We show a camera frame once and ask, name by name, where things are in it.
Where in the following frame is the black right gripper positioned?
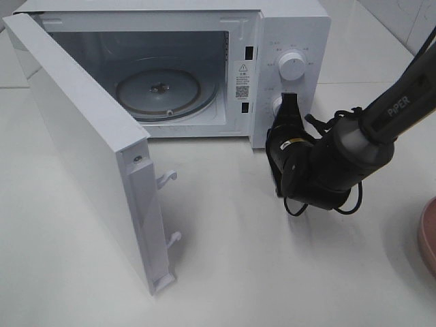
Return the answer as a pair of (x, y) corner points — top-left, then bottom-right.
(265, 93), (315, 172)

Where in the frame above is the white microwave door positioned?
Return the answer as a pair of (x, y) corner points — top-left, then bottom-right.
(4, 14), (181, 294)

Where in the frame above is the pink round plate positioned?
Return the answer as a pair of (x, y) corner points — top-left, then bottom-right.
(418, 198), (435, 277)

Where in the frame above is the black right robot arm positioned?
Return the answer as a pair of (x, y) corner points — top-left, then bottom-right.
(266, 45), (435, 211)

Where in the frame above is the lower white microwave knob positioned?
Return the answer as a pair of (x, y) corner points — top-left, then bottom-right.
(272, 97), (282, 116)

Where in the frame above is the white microwave knob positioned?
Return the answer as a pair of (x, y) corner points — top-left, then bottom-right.
(272, 97), (282, 116)
(277, 49), (307, 81)

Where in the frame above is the upper white microwave knob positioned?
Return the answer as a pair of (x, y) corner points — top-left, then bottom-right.
(277, 49), (307, 81)

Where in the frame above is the white microwave oven body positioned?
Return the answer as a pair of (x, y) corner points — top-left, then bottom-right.
(11, 1), (330, 149)

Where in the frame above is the glass microwave turntable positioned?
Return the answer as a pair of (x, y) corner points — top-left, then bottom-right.
(115, 57), (223, 123)

